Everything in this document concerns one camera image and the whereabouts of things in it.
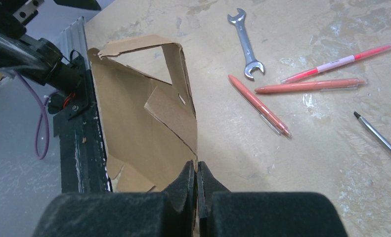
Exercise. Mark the salmon pen lower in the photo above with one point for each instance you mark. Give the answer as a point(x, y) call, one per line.
point(264, 112)

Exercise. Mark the red pen with white label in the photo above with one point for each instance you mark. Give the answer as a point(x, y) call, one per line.
point(337, 63)

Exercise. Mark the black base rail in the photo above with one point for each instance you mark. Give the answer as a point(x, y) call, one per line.
point(77, 124)

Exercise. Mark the aluminium frame extrusion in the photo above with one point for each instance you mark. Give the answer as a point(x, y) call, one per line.
point(72, 41)

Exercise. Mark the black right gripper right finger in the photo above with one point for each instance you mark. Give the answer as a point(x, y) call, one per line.
point(223, 213)

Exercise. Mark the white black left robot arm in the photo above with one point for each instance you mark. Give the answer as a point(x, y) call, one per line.
point(62, 64)

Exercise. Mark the silver open-end wrench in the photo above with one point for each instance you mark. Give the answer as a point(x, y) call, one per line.
point(252, 64)

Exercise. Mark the salmon pen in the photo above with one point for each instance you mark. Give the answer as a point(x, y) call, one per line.
point(264, 112)
point(310, 86)

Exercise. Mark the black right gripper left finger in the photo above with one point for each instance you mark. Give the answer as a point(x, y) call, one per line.
point(169, 213)

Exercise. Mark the brown cardboard box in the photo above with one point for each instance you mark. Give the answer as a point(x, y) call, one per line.
point(149, 126)

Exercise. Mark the yellow black screwdriver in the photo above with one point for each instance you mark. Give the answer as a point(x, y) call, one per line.
point(373, 131)

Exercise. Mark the salmon pen middle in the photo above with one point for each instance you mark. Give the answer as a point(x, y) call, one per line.
point(310, 86)

